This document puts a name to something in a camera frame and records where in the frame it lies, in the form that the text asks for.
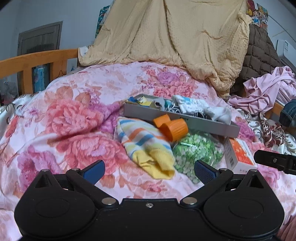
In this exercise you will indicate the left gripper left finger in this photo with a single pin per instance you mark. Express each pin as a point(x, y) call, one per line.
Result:
point(84, 182)

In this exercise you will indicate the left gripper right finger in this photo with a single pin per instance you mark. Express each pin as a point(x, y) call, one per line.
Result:
point(213, 181)

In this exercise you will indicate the white small cloth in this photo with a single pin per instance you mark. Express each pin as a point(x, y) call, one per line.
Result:
point(219, 114)

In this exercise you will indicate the striped yellow sock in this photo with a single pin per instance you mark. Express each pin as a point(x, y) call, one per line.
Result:
point(147, 147)

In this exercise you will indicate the white cloth blue print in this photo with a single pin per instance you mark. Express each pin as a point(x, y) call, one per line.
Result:
point(189, 105)

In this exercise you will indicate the cream maroon brocade cover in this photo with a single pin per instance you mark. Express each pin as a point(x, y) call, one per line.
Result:
point(261, 133)

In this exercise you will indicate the orange white medicine box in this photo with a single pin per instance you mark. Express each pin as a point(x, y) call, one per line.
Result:
point(238, 156)

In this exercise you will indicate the blue denim jeans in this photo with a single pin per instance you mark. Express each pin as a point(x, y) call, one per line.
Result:
point(288, 114)

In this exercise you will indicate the pink floral bedspread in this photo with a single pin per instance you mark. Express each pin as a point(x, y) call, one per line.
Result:
point(72, 123)

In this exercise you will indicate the grey shallow cardboard box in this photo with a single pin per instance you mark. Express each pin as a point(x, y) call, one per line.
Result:
point(153, 110)

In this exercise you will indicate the pink crumpled garment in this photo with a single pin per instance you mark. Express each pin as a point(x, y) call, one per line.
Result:
point(262, 92)

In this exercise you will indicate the brown quilted jacket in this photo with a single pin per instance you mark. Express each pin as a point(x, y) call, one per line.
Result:
point(261, 58)

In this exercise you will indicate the white air conditioner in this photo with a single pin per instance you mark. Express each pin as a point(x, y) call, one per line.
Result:
point(286, 53)

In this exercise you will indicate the yellow dotted quilt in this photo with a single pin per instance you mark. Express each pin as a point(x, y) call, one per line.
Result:
point(207, 38)

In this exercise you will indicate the grey door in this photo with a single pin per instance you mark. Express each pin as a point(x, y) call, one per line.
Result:
point(43, 38)

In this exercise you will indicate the wooden bed rail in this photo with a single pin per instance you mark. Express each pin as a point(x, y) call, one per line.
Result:
point(23, 64)

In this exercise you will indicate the colourful wall poster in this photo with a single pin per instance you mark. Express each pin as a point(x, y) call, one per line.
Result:
point(258, 14)

